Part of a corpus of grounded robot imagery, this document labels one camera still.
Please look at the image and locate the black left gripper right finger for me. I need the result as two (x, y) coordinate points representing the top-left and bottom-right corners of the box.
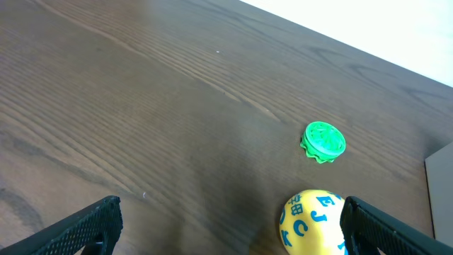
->
(340, 196), (452, 255)

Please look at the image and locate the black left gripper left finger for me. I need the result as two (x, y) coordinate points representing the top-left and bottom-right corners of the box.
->
(1, 195), (123, 255)

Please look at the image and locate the green ridged round toy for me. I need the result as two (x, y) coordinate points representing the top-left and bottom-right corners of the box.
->
(300, 121), (347, 164)

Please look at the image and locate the white cardboard box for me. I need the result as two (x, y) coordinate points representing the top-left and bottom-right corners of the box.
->
(425, 143), (453, 247)

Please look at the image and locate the yellow ball with blue letters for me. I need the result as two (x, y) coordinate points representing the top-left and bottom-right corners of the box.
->
(279, 189), (348, 255)

